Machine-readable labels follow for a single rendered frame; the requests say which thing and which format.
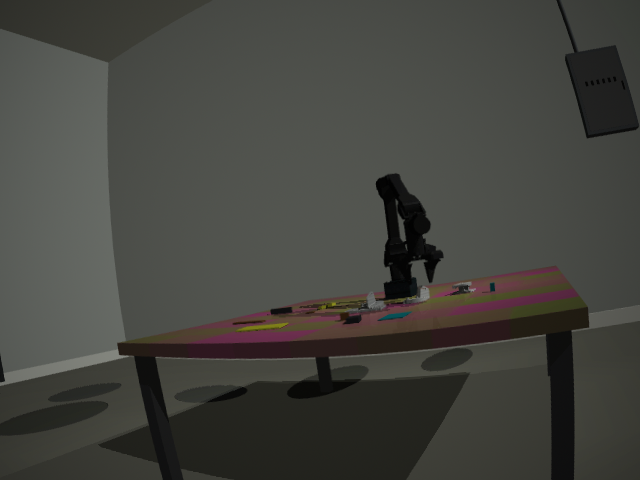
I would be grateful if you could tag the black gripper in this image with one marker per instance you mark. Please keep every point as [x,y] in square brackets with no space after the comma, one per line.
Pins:
[415,248]

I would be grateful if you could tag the yellow flat rectangular plate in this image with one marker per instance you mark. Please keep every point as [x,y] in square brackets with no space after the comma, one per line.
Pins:
[260,327]

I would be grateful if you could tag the teal flat rectangular plate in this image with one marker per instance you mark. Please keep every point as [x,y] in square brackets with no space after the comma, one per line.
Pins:
[392,316]

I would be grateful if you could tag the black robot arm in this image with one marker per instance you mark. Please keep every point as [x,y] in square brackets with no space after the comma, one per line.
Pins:
[390,187]

